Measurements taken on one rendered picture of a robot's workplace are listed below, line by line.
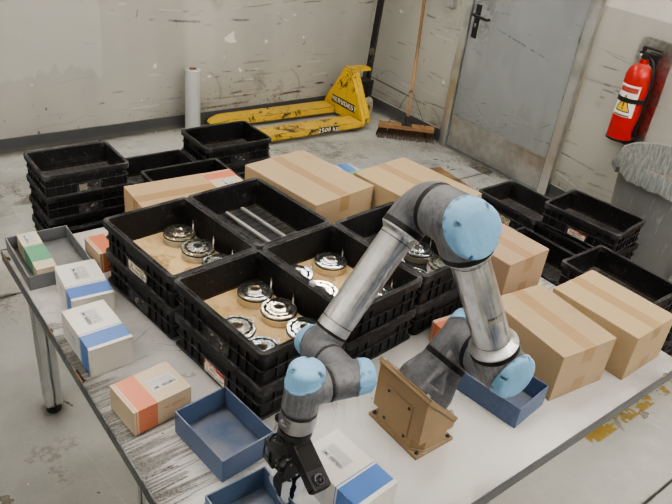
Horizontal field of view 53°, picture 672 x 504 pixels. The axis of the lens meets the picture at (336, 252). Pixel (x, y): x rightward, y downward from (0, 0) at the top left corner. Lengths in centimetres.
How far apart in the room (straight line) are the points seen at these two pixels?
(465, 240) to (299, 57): 462
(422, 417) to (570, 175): 349
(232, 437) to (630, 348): 117
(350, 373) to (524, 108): 391
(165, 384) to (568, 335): 112
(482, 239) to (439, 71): 436
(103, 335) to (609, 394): 144
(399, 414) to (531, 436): 38
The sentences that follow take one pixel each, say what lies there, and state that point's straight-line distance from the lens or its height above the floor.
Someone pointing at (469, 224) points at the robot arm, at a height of 139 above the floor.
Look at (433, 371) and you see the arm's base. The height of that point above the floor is 92.
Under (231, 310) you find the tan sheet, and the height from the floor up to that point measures 83.
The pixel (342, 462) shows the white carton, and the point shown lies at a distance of 161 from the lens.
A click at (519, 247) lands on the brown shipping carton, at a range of 243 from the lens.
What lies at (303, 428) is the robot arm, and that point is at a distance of 138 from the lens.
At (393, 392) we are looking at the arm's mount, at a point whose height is 83.
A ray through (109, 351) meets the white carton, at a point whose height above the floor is 77.
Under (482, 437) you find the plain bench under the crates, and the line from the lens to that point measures 188.
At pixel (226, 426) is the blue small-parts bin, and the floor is 70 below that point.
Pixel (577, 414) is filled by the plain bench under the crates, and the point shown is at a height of 70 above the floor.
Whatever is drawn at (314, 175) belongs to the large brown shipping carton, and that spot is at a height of 90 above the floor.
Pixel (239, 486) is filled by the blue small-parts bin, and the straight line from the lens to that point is 158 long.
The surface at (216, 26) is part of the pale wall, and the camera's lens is 536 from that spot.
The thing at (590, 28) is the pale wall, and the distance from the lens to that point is 476.
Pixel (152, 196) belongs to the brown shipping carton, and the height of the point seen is 86.
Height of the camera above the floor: 198
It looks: 31 degrees down
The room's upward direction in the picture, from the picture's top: 7 degrees clockwise
